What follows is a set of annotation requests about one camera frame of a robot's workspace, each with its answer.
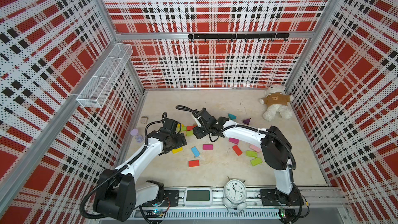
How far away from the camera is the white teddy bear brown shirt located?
996 millimetres

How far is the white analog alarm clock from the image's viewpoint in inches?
27.7

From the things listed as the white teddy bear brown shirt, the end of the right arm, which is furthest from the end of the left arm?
the white teddy bear brown shirt
